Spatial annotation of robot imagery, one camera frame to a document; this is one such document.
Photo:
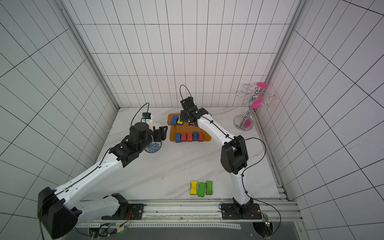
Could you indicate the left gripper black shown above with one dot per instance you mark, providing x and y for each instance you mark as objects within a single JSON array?
[{"x": 160, "y": 134}]

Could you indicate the yellow eraser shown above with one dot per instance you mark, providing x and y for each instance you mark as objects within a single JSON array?
[
  {"x": 194, "y": 188},
  {"x": 179, "y": 122}
]

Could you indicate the green eraser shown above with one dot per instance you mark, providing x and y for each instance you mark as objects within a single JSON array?
[
  {"x": 201, "y": 189},
  {"x": 209, "y": 188}
]

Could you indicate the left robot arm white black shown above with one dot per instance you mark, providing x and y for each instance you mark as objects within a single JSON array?
[{"x": 63, "y": 208}]

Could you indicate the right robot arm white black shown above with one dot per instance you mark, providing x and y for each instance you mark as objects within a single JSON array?
[{"x": 234, "y": 154}]

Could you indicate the orange two-tier shelf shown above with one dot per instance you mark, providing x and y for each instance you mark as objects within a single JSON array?
[{"x": 185, "y": 128}]

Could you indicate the blue eraser top shelf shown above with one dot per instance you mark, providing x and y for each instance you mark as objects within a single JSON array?
[{"x": 174, "y": 120}]

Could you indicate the white bowl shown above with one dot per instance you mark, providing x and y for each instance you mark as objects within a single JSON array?
[{"x": 155, "y": 126}]

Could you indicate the blue patterned bowl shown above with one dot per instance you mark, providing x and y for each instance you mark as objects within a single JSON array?
[{"x": 153, "y": 147}]

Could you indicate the blue eraser lower left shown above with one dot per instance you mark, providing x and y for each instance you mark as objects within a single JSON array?
[{"x": 178, "y": 137}]

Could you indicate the red eraser lower middle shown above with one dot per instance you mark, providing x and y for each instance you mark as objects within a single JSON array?
[{"x": 190, "y": 137}]

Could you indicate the red eraser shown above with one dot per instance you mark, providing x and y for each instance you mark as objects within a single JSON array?
[
  {"x": 190, "y": 137},
  {"x": 183, "y": 137},
  {"x": 201, "y": 136}
]

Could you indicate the red eraser lower right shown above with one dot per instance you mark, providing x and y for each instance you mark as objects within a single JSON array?
[{"x": 201, "y": 136}]

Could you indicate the pink object on stand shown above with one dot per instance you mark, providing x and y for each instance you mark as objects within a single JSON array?
[{"x": 259, "y": 90}]

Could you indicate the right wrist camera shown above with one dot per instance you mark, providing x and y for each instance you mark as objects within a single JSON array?
[{"x": 188, "y": 104}]

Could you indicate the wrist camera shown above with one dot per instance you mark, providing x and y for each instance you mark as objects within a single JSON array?
[
  {"x": 146, "y": 116},
  {"x": 188, "y": 104}
]

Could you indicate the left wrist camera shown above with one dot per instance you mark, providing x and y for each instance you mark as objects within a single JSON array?
[{"x": 146, "y": 116}]

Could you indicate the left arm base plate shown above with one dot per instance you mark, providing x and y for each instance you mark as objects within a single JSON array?
[{"x": 127, "y": 212}]

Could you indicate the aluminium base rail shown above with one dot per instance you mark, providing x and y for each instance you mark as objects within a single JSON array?
[{"x": 198, "y": 213}]

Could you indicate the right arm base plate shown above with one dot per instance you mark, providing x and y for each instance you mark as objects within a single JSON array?
[{"x": 234, "y": 212}]

